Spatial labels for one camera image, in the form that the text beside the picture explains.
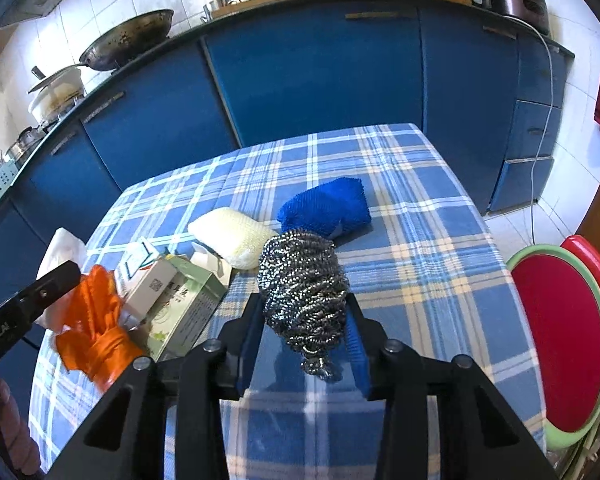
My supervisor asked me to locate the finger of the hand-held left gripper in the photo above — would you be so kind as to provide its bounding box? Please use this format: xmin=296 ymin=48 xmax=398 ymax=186
xmin=10 ymin=260 xmax=83 ymax=321

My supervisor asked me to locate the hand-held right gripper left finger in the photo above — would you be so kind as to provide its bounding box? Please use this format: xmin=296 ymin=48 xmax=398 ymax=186
xmin=45 ymin=294 xmax=268 ymax=480

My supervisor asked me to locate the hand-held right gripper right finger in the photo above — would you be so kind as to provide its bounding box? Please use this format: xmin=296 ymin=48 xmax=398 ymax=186
xmin=344 ymin=290 xmax=556 ymax=480

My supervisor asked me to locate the white tissue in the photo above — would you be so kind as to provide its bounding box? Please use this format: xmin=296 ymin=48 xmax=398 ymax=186
xmin=36 ymin=227 xmax=87 ymax=333

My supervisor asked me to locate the green and white carton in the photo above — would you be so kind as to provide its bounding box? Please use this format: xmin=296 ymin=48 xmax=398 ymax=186
xmin=142 ymin=255 xmax=228 ymax=361

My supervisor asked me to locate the steel wool scrubber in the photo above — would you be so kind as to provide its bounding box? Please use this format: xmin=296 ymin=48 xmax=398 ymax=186
xmin=256 ymin=228 xmax=352 ymax=383

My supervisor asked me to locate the white box with blue print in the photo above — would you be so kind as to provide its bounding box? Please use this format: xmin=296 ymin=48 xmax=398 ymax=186
xmin=114 ymin=241 xmax=171 ymax=286

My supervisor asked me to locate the small white box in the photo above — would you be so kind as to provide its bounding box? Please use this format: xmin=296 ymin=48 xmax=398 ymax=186
xmin=122 ymin=260 xmax=178 ymax=323

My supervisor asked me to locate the person's left hand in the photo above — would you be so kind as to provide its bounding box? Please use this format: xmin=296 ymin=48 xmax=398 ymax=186
xmin=0 ymin=375 xmax=42 ymax=476

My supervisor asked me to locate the blue checkered tablecloth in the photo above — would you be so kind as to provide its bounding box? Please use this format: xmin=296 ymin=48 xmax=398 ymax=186
xmin=27 ymin=122 xmax=548 ymax=480

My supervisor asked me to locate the white beanbag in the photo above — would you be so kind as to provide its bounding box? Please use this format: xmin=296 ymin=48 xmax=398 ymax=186
xmin=187 ymin=206 xmax=281 ymax=270

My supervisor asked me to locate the green utensil rack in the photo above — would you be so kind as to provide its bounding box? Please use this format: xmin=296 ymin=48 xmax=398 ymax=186
xmin=0 ymin=155 xmax=21 ymax=211

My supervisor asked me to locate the steel pot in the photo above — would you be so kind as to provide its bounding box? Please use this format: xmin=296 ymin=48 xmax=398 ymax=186
xmin=5 ymin=127 xmax=43 ymax=161

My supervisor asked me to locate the blue beanbag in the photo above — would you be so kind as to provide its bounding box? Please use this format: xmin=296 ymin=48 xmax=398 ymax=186
xmin=276 ymin=176 xmax=373 ymax=241

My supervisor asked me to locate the white pot with lid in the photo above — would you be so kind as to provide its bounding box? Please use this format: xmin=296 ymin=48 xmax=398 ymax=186
xmin=27 ymin=63 xmax=88 ymax=123

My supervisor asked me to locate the red stool with green rim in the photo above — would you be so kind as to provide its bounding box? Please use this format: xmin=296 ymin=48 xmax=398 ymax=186
xmin=505 ymin=243 xmax=600 ymax=451

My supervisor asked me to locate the dark metal wok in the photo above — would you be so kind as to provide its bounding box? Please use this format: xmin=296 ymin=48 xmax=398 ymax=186
xmin=79 ymin=8 xmax=175 ymax=72

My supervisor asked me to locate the blue kitchen cabinet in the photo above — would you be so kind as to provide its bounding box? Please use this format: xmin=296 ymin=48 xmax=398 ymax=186
xmin=0 ymin=2 xmax=576 ymax=311

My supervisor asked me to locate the dark rice cooker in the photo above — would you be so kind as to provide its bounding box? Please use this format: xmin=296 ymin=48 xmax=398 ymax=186
xmin=472 ymin=0 xmax=551 ymax=36

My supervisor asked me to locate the white power cable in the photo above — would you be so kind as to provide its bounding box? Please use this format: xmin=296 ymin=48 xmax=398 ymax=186
xmin=529 ymin=24 xmax=557 ymax=247

